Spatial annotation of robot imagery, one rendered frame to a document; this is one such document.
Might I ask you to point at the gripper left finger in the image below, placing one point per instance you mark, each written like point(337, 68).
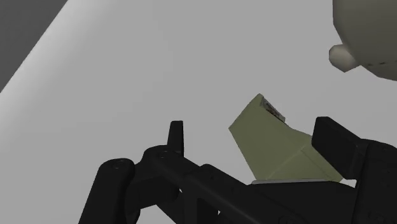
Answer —
point(173, 180)

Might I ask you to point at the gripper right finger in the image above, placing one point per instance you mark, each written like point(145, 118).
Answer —
point(356, 155)

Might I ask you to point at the olive green box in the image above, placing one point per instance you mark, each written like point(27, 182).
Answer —
point(279, 145)

